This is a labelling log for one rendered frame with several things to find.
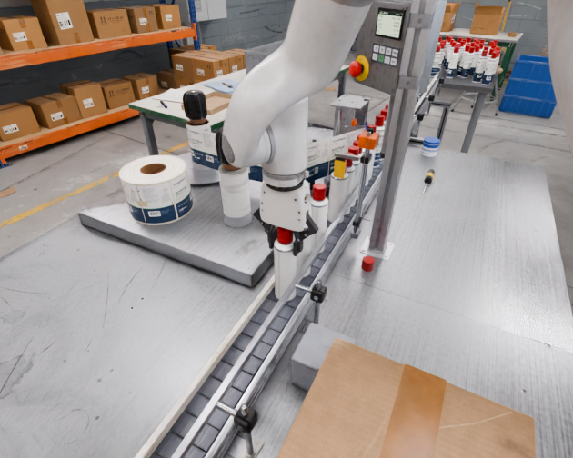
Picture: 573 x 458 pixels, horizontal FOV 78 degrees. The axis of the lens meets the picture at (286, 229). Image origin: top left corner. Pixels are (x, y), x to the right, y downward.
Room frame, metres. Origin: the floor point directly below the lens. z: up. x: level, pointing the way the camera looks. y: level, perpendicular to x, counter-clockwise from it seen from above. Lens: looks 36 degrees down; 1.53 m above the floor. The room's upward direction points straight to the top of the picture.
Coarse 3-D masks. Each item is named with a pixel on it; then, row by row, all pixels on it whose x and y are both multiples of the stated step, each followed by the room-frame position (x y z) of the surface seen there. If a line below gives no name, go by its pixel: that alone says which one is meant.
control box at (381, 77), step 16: (384, 0) 0.92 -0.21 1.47; (400, 0) 0.88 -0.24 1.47; (368, 16) 0.95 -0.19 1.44; (368, 32) 0.95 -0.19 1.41; (432, 32) 0.87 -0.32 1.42; (368, 48) 0.94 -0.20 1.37; (400, 48) 0.85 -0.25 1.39; (432, 48) 0.88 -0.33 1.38; (368, 64) 0.93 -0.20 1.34; (400, 64) 0.84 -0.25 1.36; (432, 64) 0.88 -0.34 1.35; (368, 80) 0.93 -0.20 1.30; (384, 80) 0.88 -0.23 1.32
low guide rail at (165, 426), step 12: (264, 288) 0.60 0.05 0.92; (264, 300) 0.58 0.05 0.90; (252, 312) 0.53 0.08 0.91; (240, 324) 0.49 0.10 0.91; (228, 336) 0.46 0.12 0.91; (228, 348) 0.44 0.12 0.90; (216, 360) 0.41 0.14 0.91; (204, 372) 0.38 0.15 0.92; (192, 384) 0.36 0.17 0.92; (192, 396) 0.34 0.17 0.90; (180, 408) 0.31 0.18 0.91; (168, 420) 0.29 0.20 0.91; (156, 432) 0.27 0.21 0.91; (156, 444) 0.26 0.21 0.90; (144, 456) 0.24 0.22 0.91
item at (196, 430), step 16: (336, 224) 0.80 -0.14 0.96; (320, 240) 0.72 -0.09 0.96; (304, 272) 0.61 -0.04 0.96; (288, 288) 0.55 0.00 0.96; (272, 320) 0.47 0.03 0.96; (256, 336) 0.43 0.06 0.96; (240, 368) 0.36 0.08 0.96; (224, 384) 0.33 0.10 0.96; (208, 416) 0.28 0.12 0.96; (192, 432) 0.25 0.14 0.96
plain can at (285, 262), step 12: (276, 240) 0.61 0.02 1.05; (288, 240) 0.60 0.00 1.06; (276, 252) 0.59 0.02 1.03; (288, 252) 0.59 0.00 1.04; (276, 264) 0.59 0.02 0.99; (288, 264) 0.59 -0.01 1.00; (276, 276) 0.59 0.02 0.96; (288, 276) 0.59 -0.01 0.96; (276, 288) 0.60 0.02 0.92; (288, 300) 0.59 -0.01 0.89
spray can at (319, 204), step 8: (320, 184) 0.79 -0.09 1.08; (320, 192) 0.77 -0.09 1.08; (312, 200) 0.78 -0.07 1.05; (320, 200) 0.77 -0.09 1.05; (312, 208) 0.77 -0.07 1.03; (320, 208) 0.76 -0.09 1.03; (312, 216) 0.77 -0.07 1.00; (320, 216) 0.76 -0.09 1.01; (320, 224) 0.76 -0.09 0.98; (320, 232) 0.76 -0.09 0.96; (312, 240) 0.77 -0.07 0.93; (312, 248) 0.77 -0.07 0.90
